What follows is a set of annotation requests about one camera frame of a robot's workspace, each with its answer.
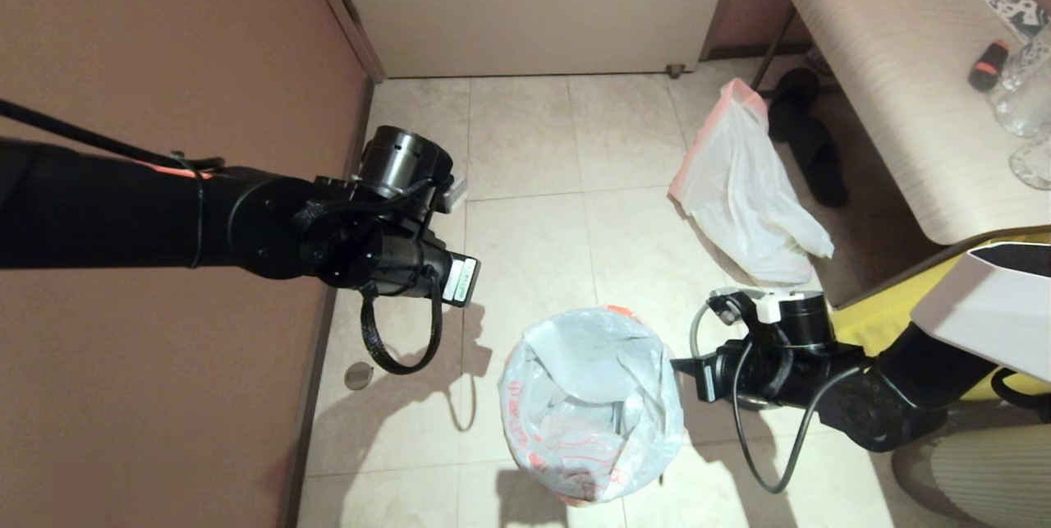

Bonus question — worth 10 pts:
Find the grey bin ring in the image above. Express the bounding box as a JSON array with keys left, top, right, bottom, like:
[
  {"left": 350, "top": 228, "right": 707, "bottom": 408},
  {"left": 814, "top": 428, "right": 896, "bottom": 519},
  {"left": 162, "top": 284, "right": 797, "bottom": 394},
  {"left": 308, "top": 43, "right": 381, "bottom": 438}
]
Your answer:
[{"left": 690, "top": 290, "right": 783, "bottom": 412}]

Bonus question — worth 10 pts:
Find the red printed plastic bag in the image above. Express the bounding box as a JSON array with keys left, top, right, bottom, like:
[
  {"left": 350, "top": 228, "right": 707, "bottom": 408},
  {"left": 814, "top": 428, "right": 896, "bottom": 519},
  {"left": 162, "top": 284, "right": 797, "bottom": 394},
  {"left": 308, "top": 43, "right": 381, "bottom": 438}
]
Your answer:
[{"left": 498, "top": 305, "right": 687, "bottom": 507}]

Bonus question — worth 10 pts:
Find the white plastic bag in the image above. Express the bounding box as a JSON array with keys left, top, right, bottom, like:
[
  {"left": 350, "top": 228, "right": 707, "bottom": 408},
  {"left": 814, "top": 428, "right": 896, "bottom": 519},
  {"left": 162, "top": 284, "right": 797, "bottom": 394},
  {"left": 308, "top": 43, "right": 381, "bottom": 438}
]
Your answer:
[{"left": 668, "top": 78, "right": 836, "bottom": 287}]

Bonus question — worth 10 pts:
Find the yellow bag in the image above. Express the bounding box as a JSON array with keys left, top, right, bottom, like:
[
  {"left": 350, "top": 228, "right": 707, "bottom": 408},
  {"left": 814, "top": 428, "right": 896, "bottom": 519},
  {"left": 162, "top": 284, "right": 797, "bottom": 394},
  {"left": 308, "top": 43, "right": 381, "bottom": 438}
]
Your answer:
[{"left": 832, "top": 232, "right": 1051, "bottom": 399}]

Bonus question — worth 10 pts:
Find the black slipper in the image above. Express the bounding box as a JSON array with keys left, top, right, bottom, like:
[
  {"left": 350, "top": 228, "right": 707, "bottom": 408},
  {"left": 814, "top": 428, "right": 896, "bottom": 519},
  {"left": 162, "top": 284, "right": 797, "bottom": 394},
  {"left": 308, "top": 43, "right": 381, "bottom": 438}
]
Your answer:
[
  {"left": 769, "top": 67, "right": 822, "bottom": 143},
  {"left": 792, "top": 117, "right": 851, "bottom": 209}
]

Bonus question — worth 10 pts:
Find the grey ribbed round object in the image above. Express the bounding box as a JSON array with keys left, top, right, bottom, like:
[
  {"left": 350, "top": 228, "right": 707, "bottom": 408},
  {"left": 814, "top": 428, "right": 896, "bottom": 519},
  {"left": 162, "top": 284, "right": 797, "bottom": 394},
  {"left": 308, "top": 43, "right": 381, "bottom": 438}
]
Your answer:
[{"left": 890, "top": 423, "right": 1051, "bottom": 528}]

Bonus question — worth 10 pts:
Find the white door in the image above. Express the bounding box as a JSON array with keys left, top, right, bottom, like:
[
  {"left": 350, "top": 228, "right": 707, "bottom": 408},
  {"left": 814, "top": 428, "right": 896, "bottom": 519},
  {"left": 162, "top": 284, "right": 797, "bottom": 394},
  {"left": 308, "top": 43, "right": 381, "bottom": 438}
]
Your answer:
[{"left": 320, "top": 0, "right": 741, "bottom": 79}]

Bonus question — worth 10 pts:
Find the dark metal table leg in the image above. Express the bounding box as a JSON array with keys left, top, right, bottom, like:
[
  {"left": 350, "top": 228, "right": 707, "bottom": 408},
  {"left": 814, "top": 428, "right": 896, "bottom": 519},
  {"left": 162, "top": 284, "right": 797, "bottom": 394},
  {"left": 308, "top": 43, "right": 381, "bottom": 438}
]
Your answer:
[{"left": 751, "top": 7, "right": 840, "bottom": 93}]

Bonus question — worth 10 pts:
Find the small clear glass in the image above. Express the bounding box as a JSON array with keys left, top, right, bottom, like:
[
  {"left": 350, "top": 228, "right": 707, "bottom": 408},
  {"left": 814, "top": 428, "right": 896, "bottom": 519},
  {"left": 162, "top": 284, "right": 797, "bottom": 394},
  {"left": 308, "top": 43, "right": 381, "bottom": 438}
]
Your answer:
[{"left": 1010, "top": 134, "right": 1051, "bottom": 191}]

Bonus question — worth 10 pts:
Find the beige wood grain table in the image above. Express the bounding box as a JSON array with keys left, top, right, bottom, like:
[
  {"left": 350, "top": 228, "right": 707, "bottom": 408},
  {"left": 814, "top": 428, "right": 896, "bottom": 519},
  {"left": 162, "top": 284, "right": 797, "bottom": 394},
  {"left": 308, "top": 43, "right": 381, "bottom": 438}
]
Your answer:
[{"left": 780, "top": 0, "right": 1051, "bottom": 246}]

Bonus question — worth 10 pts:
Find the black red small device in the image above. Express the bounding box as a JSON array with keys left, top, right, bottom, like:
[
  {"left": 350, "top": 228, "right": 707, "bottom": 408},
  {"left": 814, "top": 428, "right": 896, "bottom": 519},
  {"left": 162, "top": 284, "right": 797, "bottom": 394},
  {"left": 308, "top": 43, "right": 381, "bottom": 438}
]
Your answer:
[{"left": 969, "top": 39, "right": 1013, "bottom": 93}]

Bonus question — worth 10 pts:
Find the large clear glass jar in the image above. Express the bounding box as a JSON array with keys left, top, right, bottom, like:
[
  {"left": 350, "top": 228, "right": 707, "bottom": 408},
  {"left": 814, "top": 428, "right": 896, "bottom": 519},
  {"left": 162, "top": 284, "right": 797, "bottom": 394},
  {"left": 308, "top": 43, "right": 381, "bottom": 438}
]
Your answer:
[{"left": 990, "top": 19, "right": 1051, "bottom": 138}]

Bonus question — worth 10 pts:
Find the black coiled cable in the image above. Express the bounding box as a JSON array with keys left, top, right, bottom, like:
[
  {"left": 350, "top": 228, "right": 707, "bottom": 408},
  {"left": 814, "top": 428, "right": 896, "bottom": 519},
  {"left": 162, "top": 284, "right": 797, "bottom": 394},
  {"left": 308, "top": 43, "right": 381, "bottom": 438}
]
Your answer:
[{"left": 359, "top": 264, "right": 445, "bottom": 376}]

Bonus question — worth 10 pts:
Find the thick black cable loop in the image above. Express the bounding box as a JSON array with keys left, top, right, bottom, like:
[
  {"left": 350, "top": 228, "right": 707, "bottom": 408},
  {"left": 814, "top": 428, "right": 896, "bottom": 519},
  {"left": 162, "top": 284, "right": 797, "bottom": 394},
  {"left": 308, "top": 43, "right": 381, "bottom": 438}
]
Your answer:
[{"left": 989, "top": 367, "right": 1051, "bottom": 413}]

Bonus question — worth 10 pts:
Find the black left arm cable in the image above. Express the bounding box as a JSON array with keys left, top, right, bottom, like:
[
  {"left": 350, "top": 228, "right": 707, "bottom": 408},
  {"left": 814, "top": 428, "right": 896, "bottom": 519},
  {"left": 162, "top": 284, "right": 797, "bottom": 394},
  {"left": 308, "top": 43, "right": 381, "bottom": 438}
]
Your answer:
[{"left": 0, "top": 98, "right": 225, "bottom": 173}]

